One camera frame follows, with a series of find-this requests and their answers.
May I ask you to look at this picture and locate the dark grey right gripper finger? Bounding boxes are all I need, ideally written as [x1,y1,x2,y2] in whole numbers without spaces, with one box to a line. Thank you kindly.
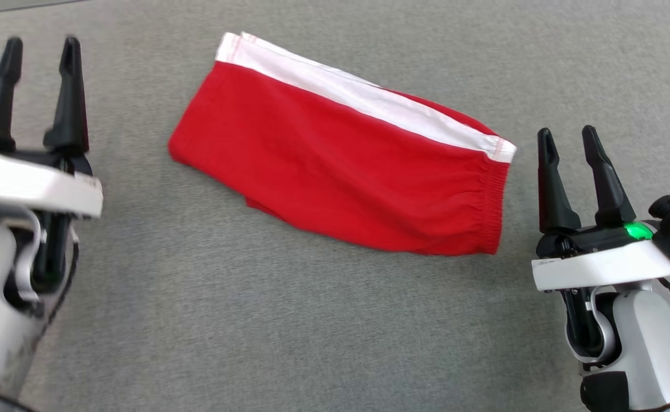
[582,125,637,227]
[537,128,581,233]

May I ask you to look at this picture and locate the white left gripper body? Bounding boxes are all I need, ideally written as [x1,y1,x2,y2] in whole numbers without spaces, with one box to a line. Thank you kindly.
[0,149,104,219]

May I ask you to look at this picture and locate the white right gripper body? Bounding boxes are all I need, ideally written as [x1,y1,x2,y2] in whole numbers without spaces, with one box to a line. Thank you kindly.
[532,220,670,292]

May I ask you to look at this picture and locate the red shorts with white stripe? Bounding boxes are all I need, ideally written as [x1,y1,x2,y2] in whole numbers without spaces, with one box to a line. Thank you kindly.
[168,31,518,256]

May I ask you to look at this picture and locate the grey fabric sofa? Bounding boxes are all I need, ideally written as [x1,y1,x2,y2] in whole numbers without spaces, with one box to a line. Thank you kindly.
[0,0,670,412]

